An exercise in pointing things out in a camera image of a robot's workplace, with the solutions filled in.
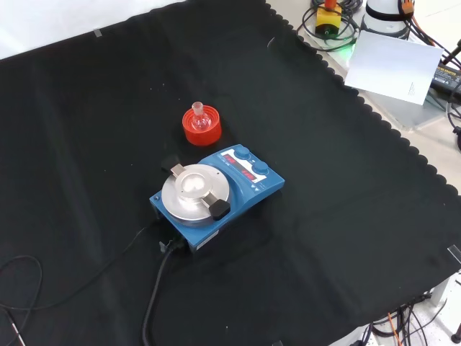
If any clear glass round-bottom flask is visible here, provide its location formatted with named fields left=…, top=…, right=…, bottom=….
left=190, top=102, right=211, bottom=133

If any red flask support ring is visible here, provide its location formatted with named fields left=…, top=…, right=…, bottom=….
left=182, top=105, right=223, bottom=147

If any pale board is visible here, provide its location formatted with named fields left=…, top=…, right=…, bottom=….
left=344, top=30, right=445, bottom=107

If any thick black heater power cable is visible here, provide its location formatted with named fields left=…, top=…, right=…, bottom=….
left=141, top=241, right=184, bottom=346

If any black power adapter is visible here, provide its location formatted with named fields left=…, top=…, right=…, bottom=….
left=429, top=63, right=461, bottom=96

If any black bench cloth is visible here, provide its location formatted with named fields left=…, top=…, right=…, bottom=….
left=0, top=0, right=461, bottom=346

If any thin temperature probe with cable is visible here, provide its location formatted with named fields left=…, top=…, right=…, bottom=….
left=0, top=219, right=161, bottom=346

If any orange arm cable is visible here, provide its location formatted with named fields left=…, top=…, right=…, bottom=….
left=397, top=0, right=437, bottom=47

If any heater with blue base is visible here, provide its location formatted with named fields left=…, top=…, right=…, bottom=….
left=148, top=143, right=286, bottom=255

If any yellow stop button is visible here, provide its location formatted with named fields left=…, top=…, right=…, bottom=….
left=314, top=0, right=344, bottom=37

